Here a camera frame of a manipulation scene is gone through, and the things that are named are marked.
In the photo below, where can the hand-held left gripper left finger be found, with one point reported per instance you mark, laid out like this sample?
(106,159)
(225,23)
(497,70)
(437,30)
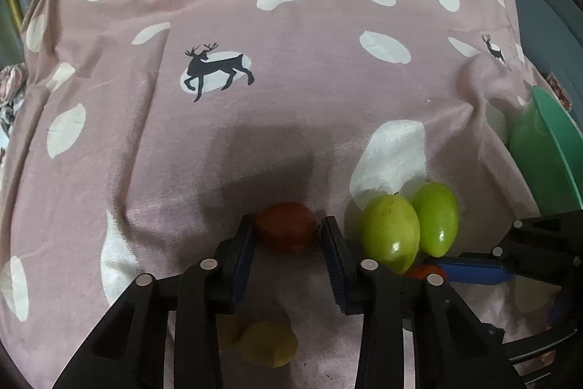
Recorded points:
(243,261)

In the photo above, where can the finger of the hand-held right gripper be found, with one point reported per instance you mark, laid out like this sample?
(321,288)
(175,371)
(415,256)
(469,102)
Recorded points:
(478,273)
(542,339)

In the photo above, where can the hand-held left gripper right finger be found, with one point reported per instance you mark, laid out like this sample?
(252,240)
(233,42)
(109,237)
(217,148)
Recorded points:
(335,266)

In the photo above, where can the red tomato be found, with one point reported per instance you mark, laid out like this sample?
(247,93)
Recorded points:
(284,227)
(421,271)

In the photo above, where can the green jujube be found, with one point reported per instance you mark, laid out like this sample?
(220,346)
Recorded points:
(437,216)
(387,229)

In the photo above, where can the tan longan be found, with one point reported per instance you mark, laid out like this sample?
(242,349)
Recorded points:
(230,332)
(268,343)

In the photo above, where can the green plastic bowl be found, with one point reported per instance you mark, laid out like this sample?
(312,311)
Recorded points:
(542,161)

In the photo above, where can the pink polka dot blanket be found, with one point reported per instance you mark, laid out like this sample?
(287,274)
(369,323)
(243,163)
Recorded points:
(296,51)

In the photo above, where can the pile of clothes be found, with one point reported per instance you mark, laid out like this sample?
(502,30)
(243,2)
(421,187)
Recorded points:
(11,93)

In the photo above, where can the gold pole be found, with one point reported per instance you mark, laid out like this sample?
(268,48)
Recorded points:
(14,4)

